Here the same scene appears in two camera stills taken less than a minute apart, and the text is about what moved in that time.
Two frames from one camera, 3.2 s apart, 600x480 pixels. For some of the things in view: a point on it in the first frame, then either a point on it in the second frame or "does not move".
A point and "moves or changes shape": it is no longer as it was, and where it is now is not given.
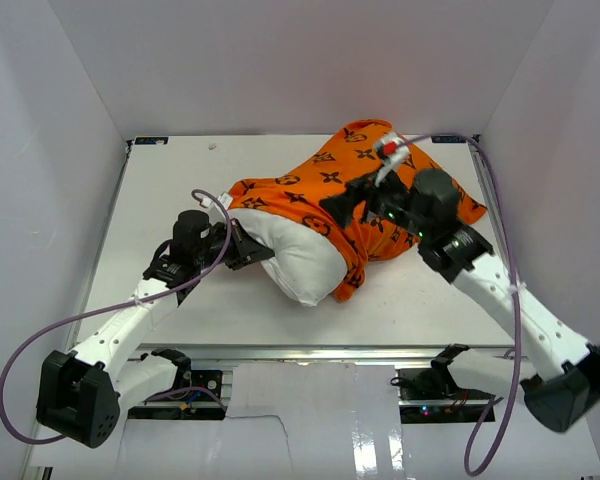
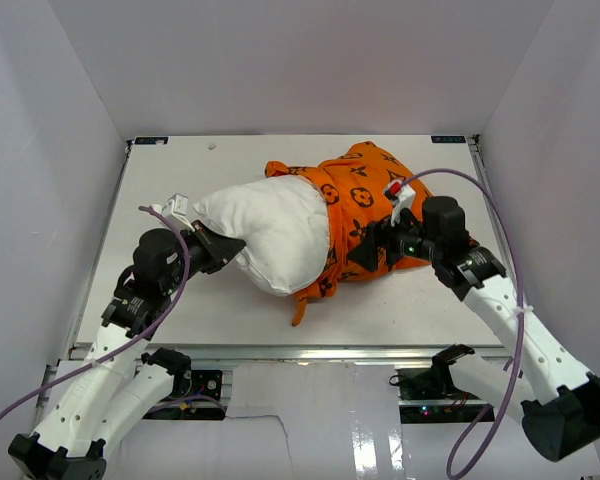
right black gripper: [356, 191] to [378, 234]
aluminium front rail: [325, 353] does not move
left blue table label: [150, 140] does not move
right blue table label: [448, 138] does not move
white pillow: [310, 264] moves or changes shape
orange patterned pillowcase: [372, 250] moves or changes shape
